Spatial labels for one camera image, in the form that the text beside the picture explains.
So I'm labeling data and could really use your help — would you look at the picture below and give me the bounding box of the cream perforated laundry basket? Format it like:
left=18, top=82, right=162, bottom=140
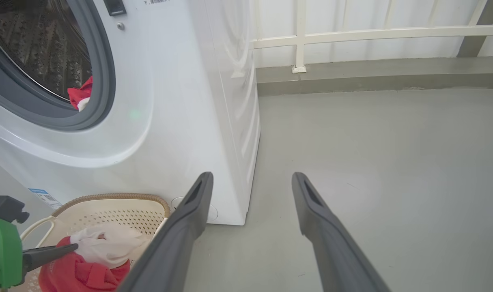
left=19, top=193, right=172, bottom=292

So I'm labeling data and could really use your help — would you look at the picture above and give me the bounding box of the stainless steel washing machine drum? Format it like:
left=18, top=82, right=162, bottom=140
left=0, top=0, right=93, bottom=102

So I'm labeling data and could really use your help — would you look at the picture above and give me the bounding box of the black door latch slot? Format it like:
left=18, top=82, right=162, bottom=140
left=103, top=0, right=127, bottom=17

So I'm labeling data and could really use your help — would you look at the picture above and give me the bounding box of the white front-load washing machine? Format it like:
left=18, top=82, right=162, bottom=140
left=0, top=0, right=261, bottom=226

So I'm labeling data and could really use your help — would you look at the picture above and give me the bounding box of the red and white garment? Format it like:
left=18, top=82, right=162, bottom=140
left=39, top=223, right=150, bottom=292
left=67, top=76, right=94, bottom=112

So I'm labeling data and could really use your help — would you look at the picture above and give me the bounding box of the grey window frame post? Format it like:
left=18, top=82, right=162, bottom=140
left=456, top=0, right=493, bottom=58

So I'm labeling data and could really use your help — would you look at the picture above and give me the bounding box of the cream metal railing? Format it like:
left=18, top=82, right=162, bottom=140
left=250, top=0, right=493, bottom=74

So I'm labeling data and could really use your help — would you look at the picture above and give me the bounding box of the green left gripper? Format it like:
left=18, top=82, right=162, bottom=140
left=0, top=216, right=79, bottom=290

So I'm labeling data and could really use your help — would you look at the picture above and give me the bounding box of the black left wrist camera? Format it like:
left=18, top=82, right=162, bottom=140
left=0, top=195, right=30, bottom=224

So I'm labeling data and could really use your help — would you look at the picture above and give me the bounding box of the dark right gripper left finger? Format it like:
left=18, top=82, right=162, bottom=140
left=116, top=172, right=214, bottom=292

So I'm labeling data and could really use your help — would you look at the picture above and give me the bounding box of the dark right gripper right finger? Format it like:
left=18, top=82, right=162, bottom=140
left=292, top=172, right=391, bottom=292

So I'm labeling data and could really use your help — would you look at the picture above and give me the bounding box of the round white filter cover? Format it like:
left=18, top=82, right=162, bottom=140
left=171, top=196, right=219, bottom=223

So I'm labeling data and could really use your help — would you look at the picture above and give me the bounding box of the blue energy label sticker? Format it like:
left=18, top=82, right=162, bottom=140
left=28, top=188, right=62, bottom=210

